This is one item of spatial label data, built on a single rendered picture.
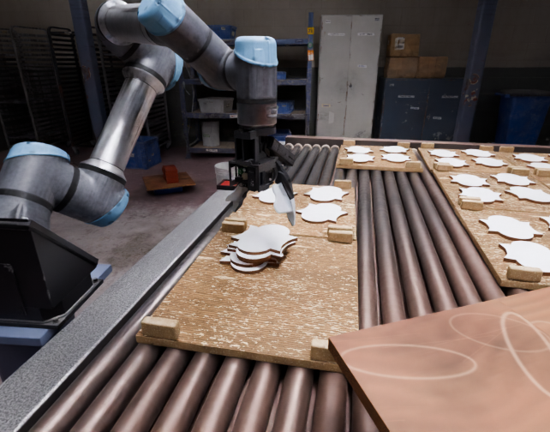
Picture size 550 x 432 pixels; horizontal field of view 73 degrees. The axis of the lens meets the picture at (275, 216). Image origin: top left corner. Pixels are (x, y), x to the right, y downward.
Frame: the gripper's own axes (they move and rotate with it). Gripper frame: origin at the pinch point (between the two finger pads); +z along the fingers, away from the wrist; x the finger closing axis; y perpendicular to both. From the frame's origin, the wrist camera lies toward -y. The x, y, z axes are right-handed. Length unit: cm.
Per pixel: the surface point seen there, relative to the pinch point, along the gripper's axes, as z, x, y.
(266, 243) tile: 4.6, 1.7, 2.2
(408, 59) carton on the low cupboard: -34, -91, -504
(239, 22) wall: -84, -322, -431
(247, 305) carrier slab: 8.8, 7.6, 17.8
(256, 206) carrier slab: 8.7, -18.4, -23.7
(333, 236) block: 7.2, 10.8, -13.5
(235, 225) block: 6.6, -12.2, -4.9
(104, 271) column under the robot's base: 15.4, -35.1, 17.4
